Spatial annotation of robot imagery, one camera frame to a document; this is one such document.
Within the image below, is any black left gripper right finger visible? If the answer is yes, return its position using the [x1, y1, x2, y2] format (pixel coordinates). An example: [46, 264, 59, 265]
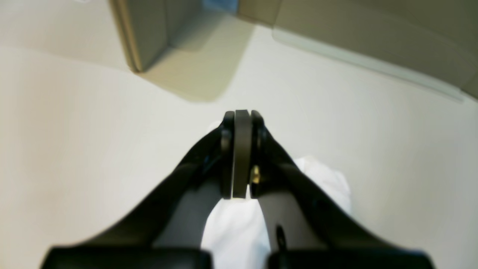
[232, 109, 434, 269]

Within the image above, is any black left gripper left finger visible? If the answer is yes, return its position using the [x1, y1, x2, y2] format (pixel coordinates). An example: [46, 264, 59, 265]
[41, 112, 235, 269]

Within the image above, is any white printed t-shirt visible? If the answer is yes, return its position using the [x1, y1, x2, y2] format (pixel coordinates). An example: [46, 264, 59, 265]
[201, 155, 352, 269]

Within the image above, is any grey storage bin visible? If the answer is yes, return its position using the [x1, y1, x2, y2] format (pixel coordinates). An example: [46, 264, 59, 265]
[109, 0, 239, 73]

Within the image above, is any grey front table panel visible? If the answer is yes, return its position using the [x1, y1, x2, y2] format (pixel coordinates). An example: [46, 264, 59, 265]
[272, 26, 465, 102]

